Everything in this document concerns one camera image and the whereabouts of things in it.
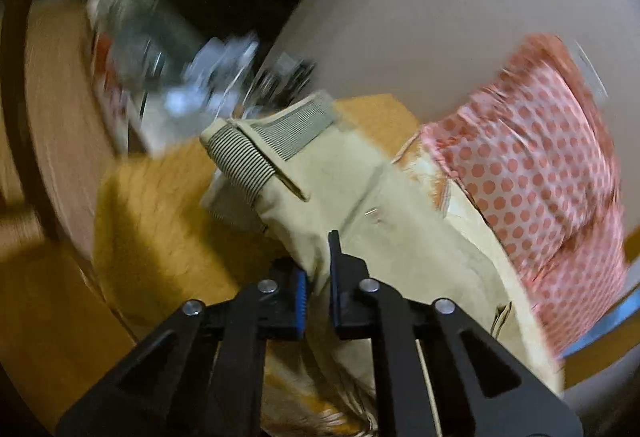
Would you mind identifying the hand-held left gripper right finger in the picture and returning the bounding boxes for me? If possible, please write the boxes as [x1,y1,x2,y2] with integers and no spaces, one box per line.
[328,230,585,437]

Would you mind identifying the yellow blanket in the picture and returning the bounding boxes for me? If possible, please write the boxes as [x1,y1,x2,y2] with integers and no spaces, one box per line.
[93,93,426,437]

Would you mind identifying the beige pants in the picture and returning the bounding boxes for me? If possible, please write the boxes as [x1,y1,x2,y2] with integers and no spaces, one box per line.
[200,92,566,398]

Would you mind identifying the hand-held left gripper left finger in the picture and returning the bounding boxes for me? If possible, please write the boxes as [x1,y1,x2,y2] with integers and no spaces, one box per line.
[56,258,309,437]

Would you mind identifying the pink polka dot cloth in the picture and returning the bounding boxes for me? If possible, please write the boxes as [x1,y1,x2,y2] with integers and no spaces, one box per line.
[393,34,630,360]

